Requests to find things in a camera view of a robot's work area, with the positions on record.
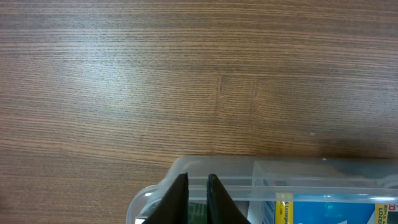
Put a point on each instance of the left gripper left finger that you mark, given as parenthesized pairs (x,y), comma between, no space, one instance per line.
(173,208)

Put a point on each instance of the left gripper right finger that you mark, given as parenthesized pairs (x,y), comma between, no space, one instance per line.
(221,209)

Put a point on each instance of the clear plastic container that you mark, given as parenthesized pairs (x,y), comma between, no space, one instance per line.
(250,181)

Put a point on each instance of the blue yellow VapoDrops box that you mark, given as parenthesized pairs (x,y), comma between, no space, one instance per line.
(327,213)

